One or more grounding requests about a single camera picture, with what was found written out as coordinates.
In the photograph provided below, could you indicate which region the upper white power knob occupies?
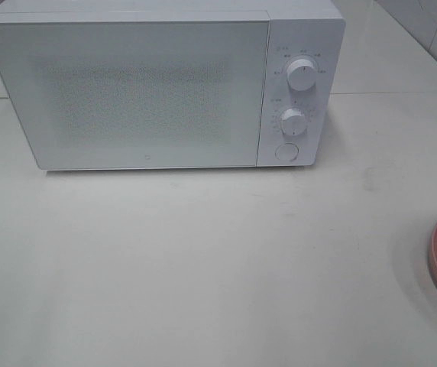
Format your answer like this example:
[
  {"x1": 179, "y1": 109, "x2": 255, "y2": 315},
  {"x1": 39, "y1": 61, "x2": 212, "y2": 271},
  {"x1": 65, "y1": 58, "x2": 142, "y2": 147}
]
[{"x1": 286, "y1": 55, "x2": 319, "y2": 92}]

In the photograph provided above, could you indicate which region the lower white timer knob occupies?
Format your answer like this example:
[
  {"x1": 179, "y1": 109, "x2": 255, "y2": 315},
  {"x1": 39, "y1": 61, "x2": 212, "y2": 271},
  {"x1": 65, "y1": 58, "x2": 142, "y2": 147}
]
[{"x1": 280, "y1": 109, "x2": 308, "y2": 136}]

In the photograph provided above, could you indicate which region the round white door button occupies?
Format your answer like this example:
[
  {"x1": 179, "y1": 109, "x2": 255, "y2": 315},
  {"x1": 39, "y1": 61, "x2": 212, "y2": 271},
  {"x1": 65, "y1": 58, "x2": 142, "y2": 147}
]
[{"x1": 275, "y1": 143, "x2": 299, "y2": 162}]

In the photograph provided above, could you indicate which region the white microwave door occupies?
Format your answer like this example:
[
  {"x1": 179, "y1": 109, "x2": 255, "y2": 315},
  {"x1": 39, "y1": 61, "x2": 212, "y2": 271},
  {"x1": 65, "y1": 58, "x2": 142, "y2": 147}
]
[{"x1": 0, "y1": 21, "x2": 268, "y2": 171}]

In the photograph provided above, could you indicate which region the white microwave oven body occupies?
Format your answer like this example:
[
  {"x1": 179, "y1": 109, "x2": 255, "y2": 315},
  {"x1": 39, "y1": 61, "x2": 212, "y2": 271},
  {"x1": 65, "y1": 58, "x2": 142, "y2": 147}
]
[{"x1": 0, "y1": 1, "x2": 345, "y2": 169}]

